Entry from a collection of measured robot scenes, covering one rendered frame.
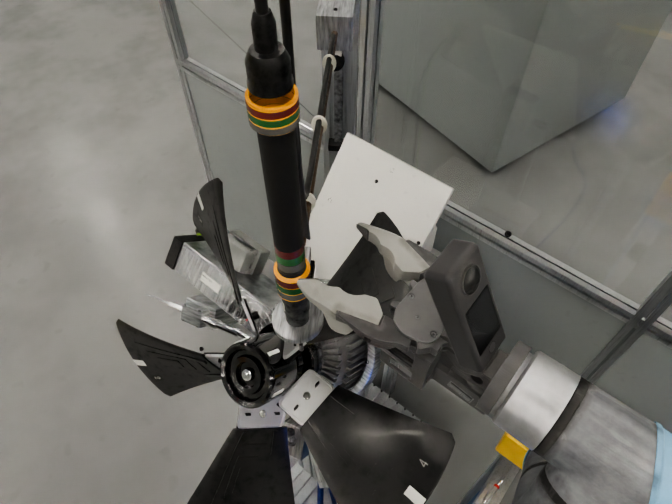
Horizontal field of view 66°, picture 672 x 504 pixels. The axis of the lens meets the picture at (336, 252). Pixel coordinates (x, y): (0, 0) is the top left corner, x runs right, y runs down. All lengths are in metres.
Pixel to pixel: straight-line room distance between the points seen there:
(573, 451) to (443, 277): 0.17
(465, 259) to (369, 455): 0.57
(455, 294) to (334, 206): 0.74
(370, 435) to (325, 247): 0.42
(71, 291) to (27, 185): 0.85
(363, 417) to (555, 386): 0.52
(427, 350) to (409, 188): 0.61
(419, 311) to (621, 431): 0.18
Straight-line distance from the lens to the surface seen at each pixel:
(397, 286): 0.79
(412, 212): 1.04
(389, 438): 0.92
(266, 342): 0.93
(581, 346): 1.60
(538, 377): 0.46
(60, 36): 4.64
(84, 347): 2.57
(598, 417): 0.46
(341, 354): 1.02
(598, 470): 0.47
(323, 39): 1.07
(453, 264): 0.40
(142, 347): 1.15
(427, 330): 0.46
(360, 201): 1.08
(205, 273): 1.19
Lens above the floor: 2.07
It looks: 53 degrees down
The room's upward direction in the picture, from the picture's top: straight up
